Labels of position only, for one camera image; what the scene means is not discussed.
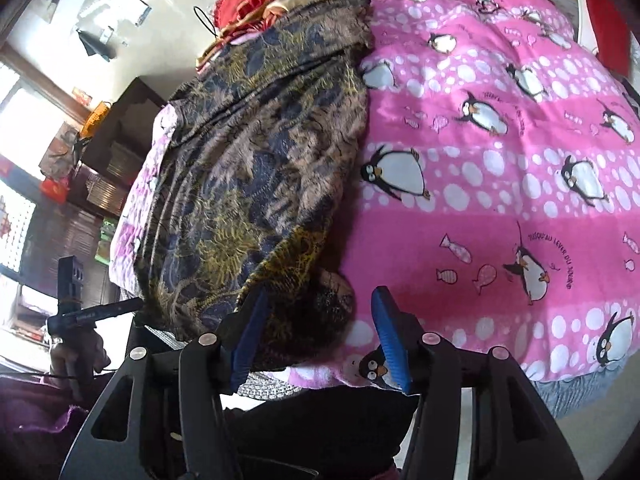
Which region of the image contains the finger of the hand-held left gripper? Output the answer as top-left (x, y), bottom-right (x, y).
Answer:
top-left (75, 298), bottom-right (144, 322)

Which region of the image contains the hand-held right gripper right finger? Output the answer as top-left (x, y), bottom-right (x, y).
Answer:
top-left (371, 285), bottom-right (583, 480)

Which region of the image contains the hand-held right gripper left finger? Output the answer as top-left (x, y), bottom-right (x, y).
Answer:
top-left (60, 285), bottom-right (271, 480)

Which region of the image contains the dark floral patterned garment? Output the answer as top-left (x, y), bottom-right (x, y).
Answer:
top-left (135, 0), bottom-right (376, 373)

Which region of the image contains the person's left forearm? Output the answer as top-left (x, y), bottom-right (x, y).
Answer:
top-left (0, 372), bottom-right (88, 480)

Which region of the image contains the person's left hand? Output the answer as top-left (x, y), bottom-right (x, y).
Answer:
top-left (50, 332), bottom-right (111, 401)

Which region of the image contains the dark wooden cabinet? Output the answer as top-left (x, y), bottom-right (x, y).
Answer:
top-left (25, 205), bottom-right (121, 301)

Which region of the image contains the green printed box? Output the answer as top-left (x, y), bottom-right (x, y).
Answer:
top-left (95, 220), bottom-right (113, 263)

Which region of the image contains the red box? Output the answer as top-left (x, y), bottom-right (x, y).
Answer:
top-left (40, 177), bottom-right (68, 203)

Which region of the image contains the person's dark clothing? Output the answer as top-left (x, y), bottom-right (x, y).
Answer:
top-left (220, 385), bottom-right (421, 480)

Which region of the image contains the pink penguin blanket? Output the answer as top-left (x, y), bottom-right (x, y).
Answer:
top-left (109, 0), bottom-right (640, 391)

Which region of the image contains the orange plastic basket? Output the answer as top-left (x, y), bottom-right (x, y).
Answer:
top-left (82, 101), bottom-right (113, 133)

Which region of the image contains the window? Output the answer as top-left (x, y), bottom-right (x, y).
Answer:
top-left (0, 60), bottom-right (86, 181)

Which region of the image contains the dark wooden desk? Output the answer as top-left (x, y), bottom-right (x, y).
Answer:
top-left (80, 77), bottom-right (168, 211)

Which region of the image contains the dark hanging cloth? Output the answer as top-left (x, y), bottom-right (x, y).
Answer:
top-left (76, 30), bottom-right (118, 63)

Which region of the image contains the red ruffled pillow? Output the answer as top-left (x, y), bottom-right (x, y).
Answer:
top-left (215, 0), bottom-right (306, 36)

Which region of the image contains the wall calendar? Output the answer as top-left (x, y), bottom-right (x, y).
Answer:
top-left (97, 0), bottom-right (152, 27)

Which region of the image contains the black cable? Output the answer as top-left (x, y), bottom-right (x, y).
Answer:
top-left (194, 6), bottom-right (221, 38)

